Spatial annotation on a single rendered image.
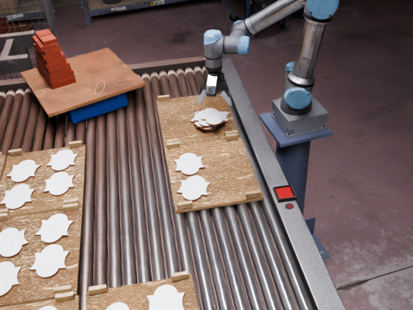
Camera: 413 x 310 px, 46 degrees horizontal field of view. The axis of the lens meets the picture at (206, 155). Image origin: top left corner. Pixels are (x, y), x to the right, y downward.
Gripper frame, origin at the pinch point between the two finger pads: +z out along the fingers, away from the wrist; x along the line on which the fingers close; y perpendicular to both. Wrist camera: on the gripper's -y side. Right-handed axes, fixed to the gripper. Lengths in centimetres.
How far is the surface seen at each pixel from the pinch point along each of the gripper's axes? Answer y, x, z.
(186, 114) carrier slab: 8.1, 16.1, 11.0
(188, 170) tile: -34.2, 5.3, 9.9
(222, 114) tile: 0.9, -3.1, 4.6
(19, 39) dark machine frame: 70, 137, 5
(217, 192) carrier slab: -45.1, -9.2, 11.0
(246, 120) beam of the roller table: 9.5, -13.5, 13.1
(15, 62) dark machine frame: 39, 123, 4
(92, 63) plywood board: 36, 74, 1
